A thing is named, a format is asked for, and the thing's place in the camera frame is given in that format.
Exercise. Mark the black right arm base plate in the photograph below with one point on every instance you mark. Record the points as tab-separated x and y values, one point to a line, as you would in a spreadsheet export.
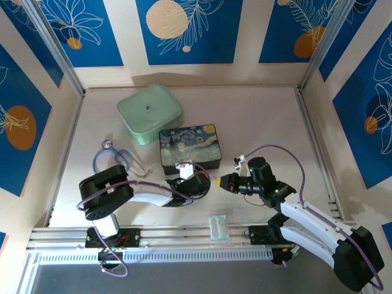
258	235

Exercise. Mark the blue floral wall panel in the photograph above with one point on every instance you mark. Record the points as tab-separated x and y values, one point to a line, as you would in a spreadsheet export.
294	30
190	30
88	33

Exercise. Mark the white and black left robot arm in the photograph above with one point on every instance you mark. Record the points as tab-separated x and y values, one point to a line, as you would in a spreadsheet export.
147	193

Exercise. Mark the aluminium table edge rail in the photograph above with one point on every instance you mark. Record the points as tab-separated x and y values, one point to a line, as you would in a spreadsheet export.
312	137
69	144

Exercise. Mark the blue stethoscope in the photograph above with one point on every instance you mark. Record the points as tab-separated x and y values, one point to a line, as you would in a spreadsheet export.
99	153

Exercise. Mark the aluminium frame post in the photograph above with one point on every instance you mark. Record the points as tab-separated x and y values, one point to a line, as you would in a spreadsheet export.
55	46
323	46

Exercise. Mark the starry night print box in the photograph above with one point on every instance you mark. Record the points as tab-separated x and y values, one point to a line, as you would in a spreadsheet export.
191	144

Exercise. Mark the aluminium mounting rail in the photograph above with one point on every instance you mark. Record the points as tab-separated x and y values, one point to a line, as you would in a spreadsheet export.
183	234

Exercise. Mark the clear plastic packet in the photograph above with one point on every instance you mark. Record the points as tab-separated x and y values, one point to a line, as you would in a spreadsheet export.
218	228

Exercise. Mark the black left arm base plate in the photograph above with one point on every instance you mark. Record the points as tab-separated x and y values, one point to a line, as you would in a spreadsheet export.
130	237

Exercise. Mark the mint green zip case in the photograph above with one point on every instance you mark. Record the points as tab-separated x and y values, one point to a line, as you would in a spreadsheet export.
147	113

